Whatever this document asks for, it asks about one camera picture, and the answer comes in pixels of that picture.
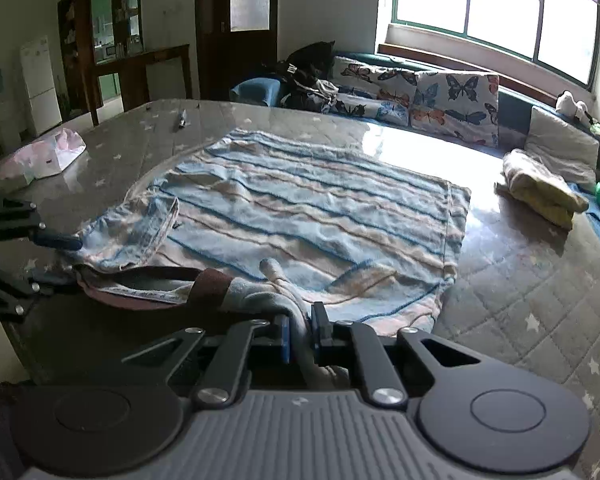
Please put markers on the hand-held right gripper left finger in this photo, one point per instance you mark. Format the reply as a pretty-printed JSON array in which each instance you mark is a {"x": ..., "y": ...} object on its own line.
[{"x": 285, "y": 342}]

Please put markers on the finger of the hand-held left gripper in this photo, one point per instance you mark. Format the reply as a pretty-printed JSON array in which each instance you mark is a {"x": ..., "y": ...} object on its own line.
[
  {"x": 55, "y": 240},
  {"x": 10, "y": 285}
]

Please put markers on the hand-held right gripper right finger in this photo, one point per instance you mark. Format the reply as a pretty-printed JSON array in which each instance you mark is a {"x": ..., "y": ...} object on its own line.
[{"x": 320, "y": 335}]

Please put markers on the striped blue beige garment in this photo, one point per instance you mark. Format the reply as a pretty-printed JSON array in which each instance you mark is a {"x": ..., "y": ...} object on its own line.
[{"x": 305, "y": 210}]

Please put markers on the folded yellow clothes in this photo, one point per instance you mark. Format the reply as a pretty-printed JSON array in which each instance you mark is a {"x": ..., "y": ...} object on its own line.
[{"x": 540, "y": 187}]

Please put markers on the pink white plastic bag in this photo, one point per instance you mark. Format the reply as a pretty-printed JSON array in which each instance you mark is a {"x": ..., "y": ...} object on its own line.
[{"x": 55, "y": 152}]

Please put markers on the water dispenser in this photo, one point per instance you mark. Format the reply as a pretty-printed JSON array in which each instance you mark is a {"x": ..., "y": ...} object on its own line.
[{"x": 2, "y": 110}]

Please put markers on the white refrigerator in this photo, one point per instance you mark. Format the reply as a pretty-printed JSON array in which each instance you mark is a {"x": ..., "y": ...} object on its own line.
[{"x": 41, "y": 85}]

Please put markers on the clear black pen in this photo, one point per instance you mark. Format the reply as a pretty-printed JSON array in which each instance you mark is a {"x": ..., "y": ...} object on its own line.
[{"x": 180, "y": 121}]

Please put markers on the white panel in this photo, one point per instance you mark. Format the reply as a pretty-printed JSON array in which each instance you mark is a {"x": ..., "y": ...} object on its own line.
[{"x": 166, "y": 80}]

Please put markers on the dark wooden side table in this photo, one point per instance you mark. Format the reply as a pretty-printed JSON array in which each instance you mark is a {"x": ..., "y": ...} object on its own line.
[{"x": 130, "y": 60}]

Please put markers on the wooden glass display cabinet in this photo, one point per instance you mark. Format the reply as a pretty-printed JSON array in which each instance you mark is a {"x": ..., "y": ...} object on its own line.
[{"x": 80, "y": 35}]

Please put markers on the butterfly print blanket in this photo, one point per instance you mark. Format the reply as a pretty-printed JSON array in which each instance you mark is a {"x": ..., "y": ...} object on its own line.
[{"x": 375, "y": 92}]

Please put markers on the blue cushion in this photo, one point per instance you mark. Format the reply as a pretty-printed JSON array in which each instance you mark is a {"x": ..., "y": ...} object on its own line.
[{"x": 255, "y": 91}]

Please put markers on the dark wooden door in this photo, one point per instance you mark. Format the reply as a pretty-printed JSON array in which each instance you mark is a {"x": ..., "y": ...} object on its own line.
[{"x": 212, "y": 35}]

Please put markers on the butterfly print pillow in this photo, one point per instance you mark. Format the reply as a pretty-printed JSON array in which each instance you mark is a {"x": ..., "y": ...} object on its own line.
[{"x": 455, "y": 107}]

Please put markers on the black bag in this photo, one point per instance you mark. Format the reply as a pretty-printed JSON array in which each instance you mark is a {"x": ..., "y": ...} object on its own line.
[{"x": 307, "y": 67}]

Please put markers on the teal sofa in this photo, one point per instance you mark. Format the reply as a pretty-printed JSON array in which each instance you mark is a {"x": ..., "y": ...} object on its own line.
[{"x": 512, "y": 110}]

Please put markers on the grey pillow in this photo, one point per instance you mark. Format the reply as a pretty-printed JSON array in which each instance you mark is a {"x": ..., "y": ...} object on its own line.
[{"x": 560, "y": 147}]

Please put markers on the white plush toy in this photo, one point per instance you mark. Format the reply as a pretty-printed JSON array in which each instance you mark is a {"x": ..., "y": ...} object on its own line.
[{"x": 570, "y": 105}]

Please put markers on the green framed window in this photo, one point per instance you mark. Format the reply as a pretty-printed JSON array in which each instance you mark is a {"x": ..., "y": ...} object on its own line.
[{"x": 495, "y": 5}]

